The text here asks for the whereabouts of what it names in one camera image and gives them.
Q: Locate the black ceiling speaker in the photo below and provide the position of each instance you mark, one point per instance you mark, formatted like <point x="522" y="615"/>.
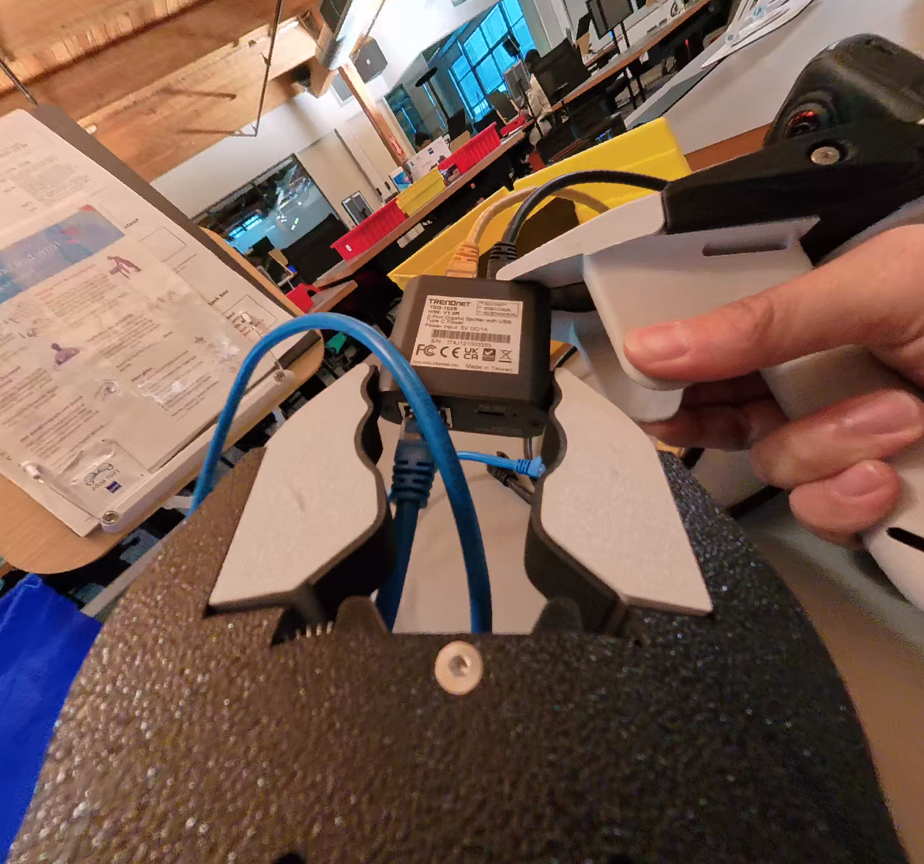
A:
<point x="369" y="59"/>

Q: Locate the printed instruction sheet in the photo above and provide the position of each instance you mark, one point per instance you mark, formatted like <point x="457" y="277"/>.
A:
<point x="108" y="315"/>

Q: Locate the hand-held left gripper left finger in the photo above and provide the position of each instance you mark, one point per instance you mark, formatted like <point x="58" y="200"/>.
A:
<point x="303" y="510"/>

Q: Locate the grey desk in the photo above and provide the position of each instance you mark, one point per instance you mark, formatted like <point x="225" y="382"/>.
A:
<point x="830" y="20"/>
<point x="433" y="575"/>

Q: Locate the red storage bin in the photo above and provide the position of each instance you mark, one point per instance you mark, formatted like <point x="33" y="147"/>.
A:
<point x="368" y="229"/>
<point x="469" y="149"/>

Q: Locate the person's right hand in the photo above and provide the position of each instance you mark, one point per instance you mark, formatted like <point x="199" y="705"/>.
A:
<point x="830" y="315"/>

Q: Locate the blue storage bin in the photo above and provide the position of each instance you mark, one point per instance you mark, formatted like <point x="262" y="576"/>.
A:
<point x="36" y="698"/>

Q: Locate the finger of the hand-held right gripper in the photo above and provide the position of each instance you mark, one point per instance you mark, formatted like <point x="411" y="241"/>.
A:
<point x="613" y="243"/>

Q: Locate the black ethernet splitter box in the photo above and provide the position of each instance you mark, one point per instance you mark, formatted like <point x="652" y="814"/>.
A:
<point x="469" y="388"/>

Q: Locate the lens wipe packet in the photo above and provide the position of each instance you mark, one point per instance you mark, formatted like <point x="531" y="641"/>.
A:
<point x="101" y="481"/>

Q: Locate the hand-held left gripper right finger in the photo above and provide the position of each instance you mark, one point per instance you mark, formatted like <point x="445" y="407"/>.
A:
<point x="613" y="517"/>

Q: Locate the small yellow storage bin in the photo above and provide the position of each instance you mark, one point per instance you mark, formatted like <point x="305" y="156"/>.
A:
<point x="422" y="193"/>

